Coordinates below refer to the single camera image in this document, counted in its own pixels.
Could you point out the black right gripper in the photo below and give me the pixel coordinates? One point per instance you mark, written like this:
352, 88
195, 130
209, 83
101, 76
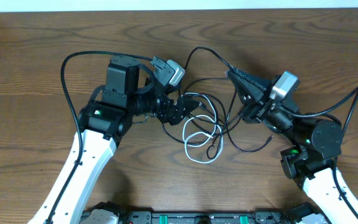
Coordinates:
254, 112

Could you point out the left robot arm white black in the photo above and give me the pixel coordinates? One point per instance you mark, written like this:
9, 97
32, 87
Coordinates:
131, 89

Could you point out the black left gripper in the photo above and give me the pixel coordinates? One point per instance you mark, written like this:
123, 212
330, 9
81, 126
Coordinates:
173, 115

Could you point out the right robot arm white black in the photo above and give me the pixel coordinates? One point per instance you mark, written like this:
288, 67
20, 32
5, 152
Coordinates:
316, 138

